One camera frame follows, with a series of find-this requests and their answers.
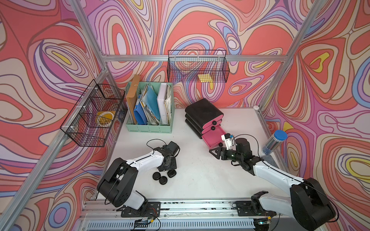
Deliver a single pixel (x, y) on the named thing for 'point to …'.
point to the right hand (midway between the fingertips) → (213, 154)
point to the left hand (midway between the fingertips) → (172, 167)
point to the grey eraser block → (269, 158)
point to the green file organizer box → (153, 126)
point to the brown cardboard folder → (131, 99)
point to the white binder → (162, 104)
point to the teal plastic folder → (150, 97)
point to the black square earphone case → (171, 173)
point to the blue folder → (140, 114)
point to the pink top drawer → (212, 122)
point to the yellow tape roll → (105, 118)
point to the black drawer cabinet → (200, 113)
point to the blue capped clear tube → (277, 138)
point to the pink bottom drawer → (213, 137)
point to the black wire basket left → (95, 117)
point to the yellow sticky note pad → (205, 78)
